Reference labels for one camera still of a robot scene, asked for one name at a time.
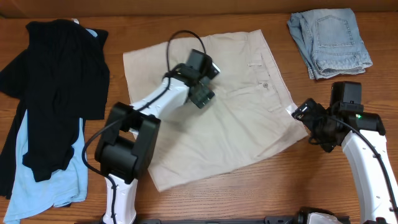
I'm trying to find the beige khaki shorts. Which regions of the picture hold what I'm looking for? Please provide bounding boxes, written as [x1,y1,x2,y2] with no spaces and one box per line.
[123,30,307,191]

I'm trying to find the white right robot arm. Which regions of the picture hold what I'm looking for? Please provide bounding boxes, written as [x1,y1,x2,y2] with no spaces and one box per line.
[291,98,397,223]

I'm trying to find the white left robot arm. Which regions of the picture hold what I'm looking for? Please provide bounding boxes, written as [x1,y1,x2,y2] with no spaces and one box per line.
[95,63,220,223]

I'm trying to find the folded light blue jeans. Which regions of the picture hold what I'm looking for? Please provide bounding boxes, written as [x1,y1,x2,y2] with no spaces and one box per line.
[287,8,373,80]

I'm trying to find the black t-shirt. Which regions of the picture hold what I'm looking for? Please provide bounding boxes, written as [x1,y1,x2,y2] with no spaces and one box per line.
[1,19,109,198]

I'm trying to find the light blue t-shirt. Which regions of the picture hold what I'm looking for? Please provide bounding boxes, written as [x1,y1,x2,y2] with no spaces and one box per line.
[3,27,99,224]

